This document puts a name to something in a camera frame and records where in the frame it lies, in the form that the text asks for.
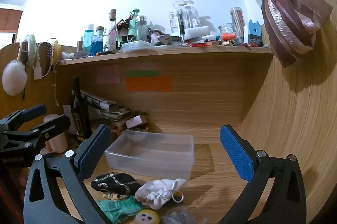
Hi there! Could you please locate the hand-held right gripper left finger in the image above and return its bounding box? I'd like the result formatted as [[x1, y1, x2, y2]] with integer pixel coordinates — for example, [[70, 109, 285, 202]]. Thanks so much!
[[23, 123, 112, 224]]

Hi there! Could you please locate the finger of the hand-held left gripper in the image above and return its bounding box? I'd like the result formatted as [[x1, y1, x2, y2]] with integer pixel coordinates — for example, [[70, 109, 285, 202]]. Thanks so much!
[[0, 104, 48, 133], [7, 115, 71, 149]]

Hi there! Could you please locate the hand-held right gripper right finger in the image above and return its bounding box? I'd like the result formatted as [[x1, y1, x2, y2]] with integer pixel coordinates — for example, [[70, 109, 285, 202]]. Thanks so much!
[[220, 124, 307, 224]]

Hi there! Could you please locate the black patterned sock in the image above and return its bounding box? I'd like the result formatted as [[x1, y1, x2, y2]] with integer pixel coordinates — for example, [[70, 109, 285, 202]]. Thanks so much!
[[91, 173, 142, 194]]

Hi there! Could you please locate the clear plastic storage box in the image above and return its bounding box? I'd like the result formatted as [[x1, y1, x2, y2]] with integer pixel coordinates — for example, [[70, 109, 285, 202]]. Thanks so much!
[[104, 129, 195, 180]]

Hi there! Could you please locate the green knitted cloth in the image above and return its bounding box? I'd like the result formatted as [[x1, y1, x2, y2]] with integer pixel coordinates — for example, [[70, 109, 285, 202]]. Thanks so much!
[[96, 196, 145, 223]]

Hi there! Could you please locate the white drawstring cloth pouch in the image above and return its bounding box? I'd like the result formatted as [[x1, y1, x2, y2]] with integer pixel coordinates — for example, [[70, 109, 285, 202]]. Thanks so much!
[[135, 178, 187, 209]]

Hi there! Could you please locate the yellow round face toy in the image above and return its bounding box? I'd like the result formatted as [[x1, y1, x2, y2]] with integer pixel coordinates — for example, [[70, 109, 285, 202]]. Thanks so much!
[[135, 209, 160, 224]]

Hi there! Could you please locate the grey soft pouch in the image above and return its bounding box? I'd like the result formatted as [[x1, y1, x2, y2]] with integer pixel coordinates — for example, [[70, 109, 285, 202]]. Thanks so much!
[[160, 208, 207, 224]]

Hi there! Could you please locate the beige cylindrical cup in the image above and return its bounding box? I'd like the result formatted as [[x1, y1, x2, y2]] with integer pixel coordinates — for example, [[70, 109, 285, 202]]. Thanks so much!
[[43, 114, 68, 153]]

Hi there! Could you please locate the dark glass bottle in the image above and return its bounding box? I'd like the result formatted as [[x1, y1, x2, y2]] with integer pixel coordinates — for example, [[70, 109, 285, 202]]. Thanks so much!
[[70, 77, 92, 141]]

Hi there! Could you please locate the small wooden box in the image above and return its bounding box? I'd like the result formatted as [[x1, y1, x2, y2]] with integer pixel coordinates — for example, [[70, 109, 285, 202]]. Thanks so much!
[[111, 119, 132, 138]]

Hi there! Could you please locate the white fluffy pompom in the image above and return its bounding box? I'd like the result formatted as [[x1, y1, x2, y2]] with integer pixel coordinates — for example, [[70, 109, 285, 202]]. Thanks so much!
[[2, 60, 28, 96]]

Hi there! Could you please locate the stack of newspapers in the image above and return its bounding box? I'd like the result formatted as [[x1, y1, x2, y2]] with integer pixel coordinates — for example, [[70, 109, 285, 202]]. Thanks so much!
[[80, 90, 132, 120]]

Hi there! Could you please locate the pink paper card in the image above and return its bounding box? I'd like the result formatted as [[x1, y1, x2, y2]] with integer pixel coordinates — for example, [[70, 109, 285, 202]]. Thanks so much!
[[125, 116, 145, 129]]

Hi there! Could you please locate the dark dotted headband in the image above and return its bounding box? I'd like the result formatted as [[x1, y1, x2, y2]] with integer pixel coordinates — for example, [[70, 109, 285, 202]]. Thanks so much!
[[42, 42, 53, 76]]

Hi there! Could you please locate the yellow hanging cloth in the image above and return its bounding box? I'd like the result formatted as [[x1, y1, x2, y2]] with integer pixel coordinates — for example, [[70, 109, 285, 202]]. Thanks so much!
[[52, 40, 62, 65]]

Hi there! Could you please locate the white fluffy headband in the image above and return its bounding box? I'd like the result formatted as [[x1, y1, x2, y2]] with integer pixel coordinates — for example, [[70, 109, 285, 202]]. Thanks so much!
[[23, 34, 40, 64]]

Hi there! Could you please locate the pink sticky note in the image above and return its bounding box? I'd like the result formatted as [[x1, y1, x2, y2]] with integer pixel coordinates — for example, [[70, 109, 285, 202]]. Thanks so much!
[[96, 65, 121, 84]]

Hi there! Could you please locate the orange sticky note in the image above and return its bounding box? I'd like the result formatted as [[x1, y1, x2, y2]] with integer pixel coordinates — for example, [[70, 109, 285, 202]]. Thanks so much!
[[126, 77, 172, 92]]

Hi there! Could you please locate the blue liquid glass bottle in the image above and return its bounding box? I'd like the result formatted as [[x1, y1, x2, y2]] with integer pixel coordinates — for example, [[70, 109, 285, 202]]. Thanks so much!
[[91, 27, 105, 56]]

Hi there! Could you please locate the teal plastic bottle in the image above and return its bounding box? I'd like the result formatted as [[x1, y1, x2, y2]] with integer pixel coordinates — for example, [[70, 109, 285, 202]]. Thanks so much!
[[83, 24, 95, 54]]

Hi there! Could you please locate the white printed cup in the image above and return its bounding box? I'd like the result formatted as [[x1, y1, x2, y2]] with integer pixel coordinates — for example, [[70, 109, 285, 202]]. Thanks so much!
[[103, 35, 117, 52]]

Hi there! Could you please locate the clear bottle with cork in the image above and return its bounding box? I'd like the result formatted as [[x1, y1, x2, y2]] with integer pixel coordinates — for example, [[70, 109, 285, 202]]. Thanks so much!
[[107, 9, 119, 52]]

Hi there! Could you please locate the clear lidded plastic container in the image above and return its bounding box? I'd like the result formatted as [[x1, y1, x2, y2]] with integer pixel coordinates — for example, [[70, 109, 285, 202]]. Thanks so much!
[[122, 40, 154, 53]]

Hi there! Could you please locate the blue and white box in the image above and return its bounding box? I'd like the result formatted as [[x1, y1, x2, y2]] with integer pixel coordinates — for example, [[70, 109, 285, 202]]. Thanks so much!
[[243, 20, 263, 44]]

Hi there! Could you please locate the clear glass jar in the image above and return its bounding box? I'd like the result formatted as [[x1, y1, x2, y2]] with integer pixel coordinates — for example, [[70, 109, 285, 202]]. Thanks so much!
[[218, 23, 239, 41]]

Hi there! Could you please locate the white foam box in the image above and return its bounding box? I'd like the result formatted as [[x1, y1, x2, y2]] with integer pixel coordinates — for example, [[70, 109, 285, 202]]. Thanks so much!
[[184, 26, 217, 41]]

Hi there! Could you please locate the green pump bottle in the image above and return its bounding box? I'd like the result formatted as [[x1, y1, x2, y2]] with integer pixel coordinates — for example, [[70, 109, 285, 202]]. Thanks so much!
[[128, 8, 140, 41]]

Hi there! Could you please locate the frosted bottle silver cap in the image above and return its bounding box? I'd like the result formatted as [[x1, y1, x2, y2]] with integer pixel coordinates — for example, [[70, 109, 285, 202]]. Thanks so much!
[[135, 15, 148, 42]]

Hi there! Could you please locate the pink nail polish bottle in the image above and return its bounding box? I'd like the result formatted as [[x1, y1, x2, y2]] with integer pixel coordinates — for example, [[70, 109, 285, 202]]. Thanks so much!
[[147, 27, 160, 45]]

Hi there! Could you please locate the clear tube of sticks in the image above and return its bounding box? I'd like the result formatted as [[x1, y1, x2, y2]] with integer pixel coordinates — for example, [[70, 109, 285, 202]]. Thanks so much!
[[229, 7, 246, 43]]

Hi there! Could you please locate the pink knotted curtain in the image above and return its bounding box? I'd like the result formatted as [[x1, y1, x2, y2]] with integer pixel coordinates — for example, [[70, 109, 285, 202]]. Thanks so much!
[[206, 0, 334, 68]]

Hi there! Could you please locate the brown wall cabinet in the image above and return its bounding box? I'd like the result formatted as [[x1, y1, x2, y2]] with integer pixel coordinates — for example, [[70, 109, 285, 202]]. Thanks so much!
[[0, 4, 24, 31]]

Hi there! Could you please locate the red string bundle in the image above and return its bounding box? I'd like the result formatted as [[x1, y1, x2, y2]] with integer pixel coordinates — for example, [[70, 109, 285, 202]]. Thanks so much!
[[187, 42, 211, 49]]

